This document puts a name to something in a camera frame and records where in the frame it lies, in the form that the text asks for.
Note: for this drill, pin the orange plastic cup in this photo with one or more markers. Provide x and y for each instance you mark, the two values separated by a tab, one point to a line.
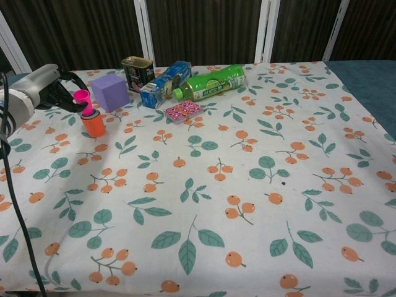
94	128

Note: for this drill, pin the green plastic drink bottle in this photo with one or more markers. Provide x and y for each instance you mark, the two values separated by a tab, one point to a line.
210	83

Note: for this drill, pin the pink plastic cup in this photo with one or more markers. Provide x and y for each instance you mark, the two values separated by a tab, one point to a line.
83	97

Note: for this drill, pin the floral fruit print tablecloth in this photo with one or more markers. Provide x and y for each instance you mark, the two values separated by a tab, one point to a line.
232	185

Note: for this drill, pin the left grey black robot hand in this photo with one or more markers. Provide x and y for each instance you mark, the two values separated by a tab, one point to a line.
37	86

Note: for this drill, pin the purple foam cube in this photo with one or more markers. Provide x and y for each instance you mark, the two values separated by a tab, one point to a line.
108	92

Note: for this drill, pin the dark folding screen white frame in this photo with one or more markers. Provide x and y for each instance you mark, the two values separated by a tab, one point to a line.
201	31

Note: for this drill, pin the black gold luncheon meat can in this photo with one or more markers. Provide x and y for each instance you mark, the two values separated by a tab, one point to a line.
137	72

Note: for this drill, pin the blue cardboard snack box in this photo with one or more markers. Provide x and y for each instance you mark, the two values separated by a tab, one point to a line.
167	83

